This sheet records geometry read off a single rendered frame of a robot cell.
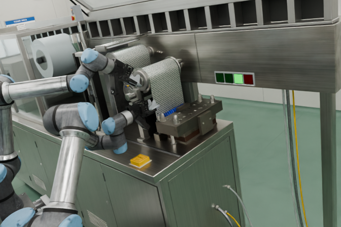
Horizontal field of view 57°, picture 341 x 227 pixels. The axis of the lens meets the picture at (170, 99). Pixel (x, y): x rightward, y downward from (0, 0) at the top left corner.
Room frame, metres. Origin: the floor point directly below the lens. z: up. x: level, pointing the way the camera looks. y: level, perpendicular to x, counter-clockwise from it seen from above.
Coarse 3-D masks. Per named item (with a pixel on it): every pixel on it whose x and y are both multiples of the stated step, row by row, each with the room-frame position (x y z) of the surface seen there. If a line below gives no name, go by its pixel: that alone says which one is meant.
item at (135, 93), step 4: (132, 92) 1.70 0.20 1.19; (136, 92) 1.68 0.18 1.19; (140, 92) 1.69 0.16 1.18; (132, 96) 1.66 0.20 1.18; (136, 96) 1.68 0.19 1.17; (140, 96) 1.69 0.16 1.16; (136, 100) 1.69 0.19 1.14; (144, 120) 1.69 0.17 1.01; (140, 128) 1.69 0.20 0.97; (140, 132) 1.70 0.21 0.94; (144, 132) 1.68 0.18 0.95; (144, 136) 1.68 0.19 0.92; (148, 136) 1.69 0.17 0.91; (140, 140) 1.67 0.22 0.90; (144, 140) 1.66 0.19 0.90
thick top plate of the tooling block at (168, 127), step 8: (192, 104) 1.77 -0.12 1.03; (200, 104) 1.74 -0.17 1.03; (208, 104) 1.72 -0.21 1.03; (216, 104) 1.71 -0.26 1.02; (176, 112) 1.68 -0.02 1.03; (184, 112) 1.66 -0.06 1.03; (192, 112) 1.63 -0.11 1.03; (200, 112) 1.61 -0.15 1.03; (216, 112) 1.70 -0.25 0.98; (168, 120) 1.59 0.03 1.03; (184, 120) 1.54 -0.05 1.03; (192, 120) 1.56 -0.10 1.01; (160, 128) 1.57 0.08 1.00; (168, 128) 1.52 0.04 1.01; (176, 128) 1.48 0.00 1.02; (184, 128) 1.51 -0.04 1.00; (192, 128) 1.55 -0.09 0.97; (176, 136) 1.49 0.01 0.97
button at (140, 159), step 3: (138, 156) 1.44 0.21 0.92; (141, 156) 1.43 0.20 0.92; (144, 156) 1.43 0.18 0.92; (132, 159) 1.42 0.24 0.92; (135, 159) 1.41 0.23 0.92; (138, 159) 1.41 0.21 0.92; (141, 159) 1.40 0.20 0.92; (144, 159) 1.40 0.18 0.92; (147, 159) 1.41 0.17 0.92; (132, 162) 1.40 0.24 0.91; (135, 162) 1.39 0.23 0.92; (138, 162) 1.38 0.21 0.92; (141, 162) 1.38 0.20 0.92; (144, 162) 1.39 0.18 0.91; (135, 165) 1.39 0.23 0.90; (138, 165) 1.37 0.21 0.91; (141, 165) 1.38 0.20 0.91
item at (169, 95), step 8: (176, 80) 1.79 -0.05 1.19; (160, 88) 1.70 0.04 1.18; (168, 88) 1.74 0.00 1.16; (176, 88) 1.78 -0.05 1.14; (152, 96) 1.66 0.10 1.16; (160, 96) 1.69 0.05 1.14; (168, 96) 1.73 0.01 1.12; (176, 96) 1.78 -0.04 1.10; (160, 104) 1.69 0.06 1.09; (168, 104) 1.73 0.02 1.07; (176, 104) 1.77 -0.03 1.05; (160, 112) 1.68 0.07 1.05
